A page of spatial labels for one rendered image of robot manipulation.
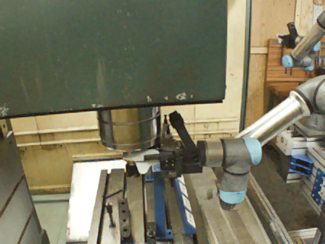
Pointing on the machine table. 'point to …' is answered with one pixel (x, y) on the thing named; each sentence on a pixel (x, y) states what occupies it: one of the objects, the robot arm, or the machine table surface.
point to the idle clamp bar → (124, 221)
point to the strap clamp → (151, 233)
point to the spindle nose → (129, 128)
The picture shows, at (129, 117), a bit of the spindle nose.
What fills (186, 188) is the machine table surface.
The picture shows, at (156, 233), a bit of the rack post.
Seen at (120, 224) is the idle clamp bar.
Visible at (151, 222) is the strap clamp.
